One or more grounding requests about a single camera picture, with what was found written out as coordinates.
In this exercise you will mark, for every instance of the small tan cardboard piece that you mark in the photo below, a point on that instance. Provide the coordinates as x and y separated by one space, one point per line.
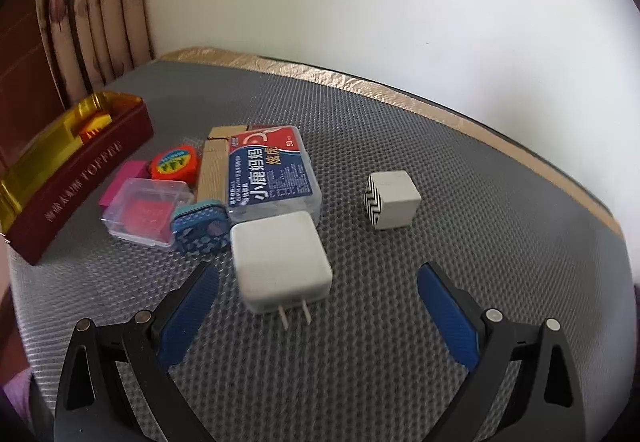
225 132

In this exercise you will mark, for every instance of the clear plastic case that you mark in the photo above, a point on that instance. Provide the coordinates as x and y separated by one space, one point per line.
145 214

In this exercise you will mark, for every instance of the blue patterned small box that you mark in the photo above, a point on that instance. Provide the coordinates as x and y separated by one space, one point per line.
200 229

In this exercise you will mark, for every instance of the beige leaf-print curtain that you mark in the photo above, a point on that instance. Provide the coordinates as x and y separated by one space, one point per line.
100 22

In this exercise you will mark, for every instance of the small pinkish red box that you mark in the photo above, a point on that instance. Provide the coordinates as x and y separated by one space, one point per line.
125 174

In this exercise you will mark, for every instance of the gold lipstick tube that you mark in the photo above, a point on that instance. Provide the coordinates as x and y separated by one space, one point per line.
212 172

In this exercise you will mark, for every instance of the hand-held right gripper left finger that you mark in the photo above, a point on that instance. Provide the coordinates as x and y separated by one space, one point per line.
192 309

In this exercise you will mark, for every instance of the grey cube with zigzag side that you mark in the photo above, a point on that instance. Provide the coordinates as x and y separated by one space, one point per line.
397 197

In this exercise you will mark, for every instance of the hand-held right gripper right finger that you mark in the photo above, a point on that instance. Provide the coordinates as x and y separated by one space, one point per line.
447 317

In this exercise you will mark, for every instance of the white charger plug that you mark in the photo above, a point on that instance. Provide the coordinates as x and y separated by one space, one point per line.
277 257

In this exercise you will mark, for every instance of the orange tape measure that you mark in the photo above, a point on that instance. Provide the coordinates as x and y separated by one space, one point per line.
172 164

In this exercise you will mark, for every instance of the clear floss pick box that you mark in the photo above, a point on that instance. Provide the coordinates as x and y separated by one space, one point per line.
270 177

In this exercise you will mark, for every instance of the dark red tin box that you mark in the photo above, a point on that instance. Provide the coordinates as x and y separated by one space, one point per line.
75 192

